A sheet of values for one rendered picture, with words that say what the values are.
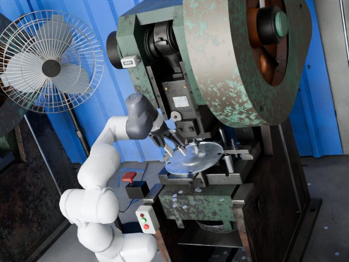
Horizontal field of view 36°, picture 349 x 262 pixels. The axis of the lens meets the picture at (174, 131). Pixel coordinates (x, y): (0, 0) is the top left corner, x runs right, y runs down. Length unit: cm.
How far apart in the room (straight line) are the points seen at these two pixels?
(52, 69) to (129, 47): 62
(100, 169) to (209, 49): 57
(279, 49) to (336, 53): 101
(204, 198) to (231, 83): 75
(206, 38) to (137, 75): 62
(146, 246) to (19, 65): 139
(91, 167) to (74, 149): 302
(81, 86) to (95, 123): 150
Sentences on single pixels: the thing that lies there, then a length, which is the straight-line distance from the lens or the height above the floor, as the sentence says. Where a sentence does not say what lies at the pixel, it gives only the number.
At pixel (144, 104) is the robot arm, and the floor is 125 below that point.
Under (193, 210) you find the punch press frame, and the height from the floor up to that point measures 56.
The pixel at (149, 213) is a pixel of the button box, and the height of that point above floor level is 61.
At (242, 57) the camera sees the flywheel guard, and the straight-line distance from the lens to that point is 198.
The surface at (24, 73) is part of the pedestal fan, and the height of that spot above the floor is 130.
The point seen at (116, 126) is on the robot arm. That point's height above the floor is 120.
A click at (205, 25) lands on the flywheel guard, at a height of 148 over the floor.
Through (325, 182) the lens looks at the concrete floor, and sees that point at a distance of 360.
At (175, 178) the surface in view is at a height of 78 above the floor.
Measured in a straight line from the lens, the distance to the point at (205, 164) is 249.
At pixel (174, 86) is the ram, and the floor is 114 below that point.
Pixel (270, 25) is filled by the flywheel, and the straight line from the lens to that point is 220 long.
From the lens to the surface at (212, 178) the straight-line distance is 257.
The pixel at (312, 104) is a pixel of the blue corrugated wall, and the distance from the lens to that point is 367.
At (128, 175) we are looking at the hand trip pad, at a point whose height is 76.
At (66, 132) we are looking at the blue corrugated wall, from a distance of 479.
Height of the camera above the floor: 196
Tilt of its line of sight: 24 degrees down
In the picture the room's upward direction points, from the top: 18 degrees counter-clockwise
